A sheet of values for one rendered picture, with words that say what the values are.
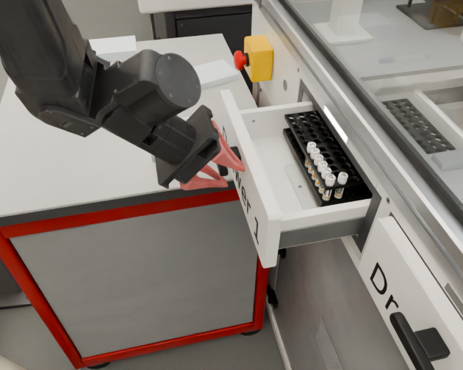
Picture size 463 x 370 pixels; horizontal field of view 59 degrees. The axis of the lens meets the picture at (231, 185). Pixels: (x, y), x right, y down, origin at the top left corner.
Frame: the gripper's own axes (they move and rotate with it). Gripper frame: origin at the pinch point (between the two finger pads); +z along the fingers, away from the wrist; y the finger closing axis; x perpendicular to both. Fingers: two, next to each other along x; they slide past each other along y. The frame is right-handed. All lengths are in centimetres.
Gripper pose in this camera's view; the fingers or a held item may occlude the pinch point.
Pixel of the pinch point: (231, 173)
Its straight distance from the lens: 57.3
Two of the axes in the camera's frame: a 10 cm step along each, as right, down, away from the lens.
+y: 6.9, -6.1, -4.0
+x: -2.1, -6.9, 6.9
